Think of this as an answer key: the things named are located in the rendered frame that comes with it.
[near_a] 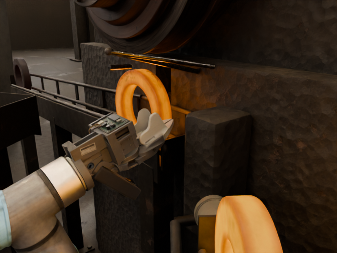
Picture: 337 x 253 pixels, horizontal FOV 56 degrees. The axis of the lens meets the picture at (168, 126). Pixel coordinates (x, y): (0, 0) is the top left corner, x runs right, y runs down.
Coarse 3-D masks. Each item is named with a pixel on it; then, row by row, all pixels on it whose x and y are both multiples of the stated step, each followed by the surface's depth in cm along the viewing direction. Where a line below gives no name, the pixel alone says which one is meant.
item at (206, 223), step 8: (200, 216) 40; (208, 216) 40; (200, 224) 40; (208, 224) 40; (200, 232) 40; (208, 232) 41; (200, 240) 41; (208, 240) 41; (200, 248) 41; (208, 248) 41
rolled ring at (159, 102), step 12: (132, 72) 71; (144, 72) 69; (120, 84) 76; (132, 84) 72; (144, 84) 68; (156, 84) 67; (120, 96) 77; (132, 96) 79; (156, 96) 66; (120, 108) 78; (132, 108) 80; (156, 108) 66; (168, 108) 67; (132, 120) 79
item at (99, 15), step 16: (128, 0) 57; (144, 0) 55; (160, 0) 53; (96, 16) 72; (112, 16) 62; (128, 16) 59; (144, 16) 57; (160, 16) 56; (112, 32) 67; (128, 32) 62; (144, 32) 61
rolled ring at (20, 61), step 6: (18, 60) 152; (24, 60) 153; (18, 66) 159; (24, 66) 151; (18, 72) 162; (24, 72) 150; (18, 78) 162; (24, 78) 150; (30, 78) 152; (18, 84) 162; (24, 84) 151; (30, 84) 153
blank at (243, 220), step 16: (224, 208) 34; (240, 208) 30; (256, 208) 30; (224, 224) 35; (240, 224) 29; (256, 224) 28; (272, 224) 29; (224, 240) 35; (240, 240) 28; (256, 240) 27; (272, 240) 27
